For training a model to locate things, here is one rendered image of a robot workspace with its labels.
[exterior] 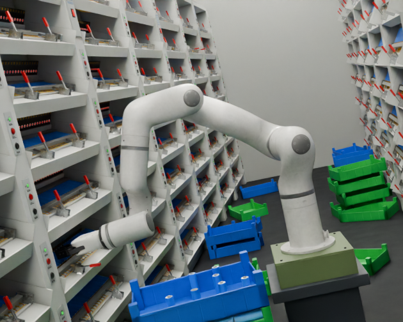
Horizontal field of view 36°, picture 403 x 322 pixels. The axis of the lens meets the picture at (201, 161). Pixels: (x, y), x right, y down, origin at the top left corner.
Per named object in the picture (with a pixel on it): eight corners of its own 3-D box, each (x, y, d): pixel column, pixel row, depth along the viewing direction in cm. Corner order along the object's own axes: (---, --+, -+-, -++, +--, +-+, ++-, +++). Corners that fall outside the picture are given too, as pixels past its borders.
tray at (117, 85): (137, 95, 304) (141, 67, 302) (94, 103, 245) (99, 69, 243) (98, 88, 307) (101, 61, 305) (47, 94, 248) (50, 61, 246)
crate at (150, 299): (252, 280, 156) (245, 250, 155) (270, 305, 136) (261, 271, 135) (137, 310, 154) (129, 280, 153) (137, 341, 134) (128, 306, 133)
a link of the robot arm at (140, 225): (115, 220, 205) (105, 223, 196) (151, 208, 202) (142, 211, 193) (123, 245, 205) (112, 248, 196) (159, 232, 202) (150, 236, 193)
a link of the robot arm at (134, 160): (134, 146, 210) (128, 235, 211) (116, 145, 195) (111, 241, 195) (158, 147, 208) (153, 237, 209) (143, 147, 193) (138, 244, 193)
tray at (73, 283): (123, 248, 243) (126, 225, 241) (62, 308, 184) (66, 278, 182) (75, 237, 246) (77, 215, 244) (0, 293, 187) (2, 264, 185)
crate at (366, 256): (389, 259, 289) (386, 243, 288) (372, 275, 274) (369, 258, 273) (332, 259, 308) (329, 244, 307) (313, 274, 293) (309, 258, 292)
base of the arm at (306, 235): (336, 234, 221) (325, 184, 220) (334, 249, 203) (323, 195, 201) (283, 243, 226) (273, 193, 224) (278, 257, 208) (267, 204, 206)
